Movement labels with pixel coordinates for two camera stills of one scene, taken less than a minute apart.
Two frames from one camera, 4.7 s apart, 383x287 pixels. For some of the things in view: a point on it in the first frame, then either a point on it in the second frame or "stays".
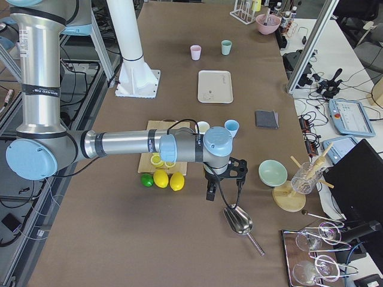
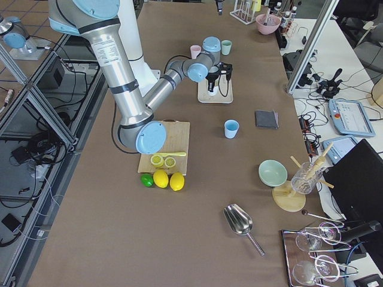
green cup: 226,46 stays
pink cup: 195,51 stays
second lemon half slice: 169,164 stays
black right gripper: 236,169 -> 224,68
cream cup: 203,127 -> 212,93
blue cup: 232,125 stays
